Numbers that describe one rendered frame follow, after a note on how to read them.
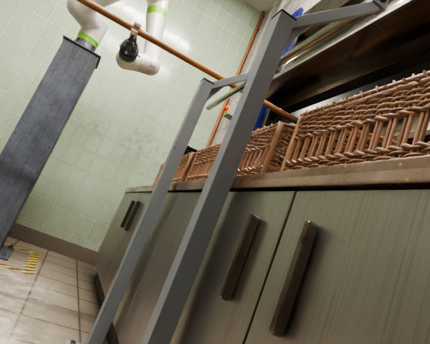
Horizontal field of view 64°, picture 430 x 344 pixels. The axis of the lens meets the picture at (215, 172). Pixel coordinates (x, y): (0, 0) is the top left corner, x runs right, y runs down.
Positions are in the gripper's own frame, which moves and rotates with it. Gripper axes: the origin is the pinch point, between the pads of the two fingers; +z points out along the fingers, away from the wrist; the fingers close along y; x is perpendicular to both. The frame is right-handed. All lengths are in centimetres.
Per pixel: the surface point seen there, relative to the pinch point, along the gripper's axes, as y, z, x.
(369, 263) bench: 71, 124, -37
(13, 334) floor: 118, 37, -10
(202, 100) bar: 30, 41, -32
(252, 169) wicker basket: 56, 82, -41
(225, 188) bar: 64, 89, -34
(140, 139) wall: 18, -121, -31
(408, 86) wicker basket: 46, 118, -42
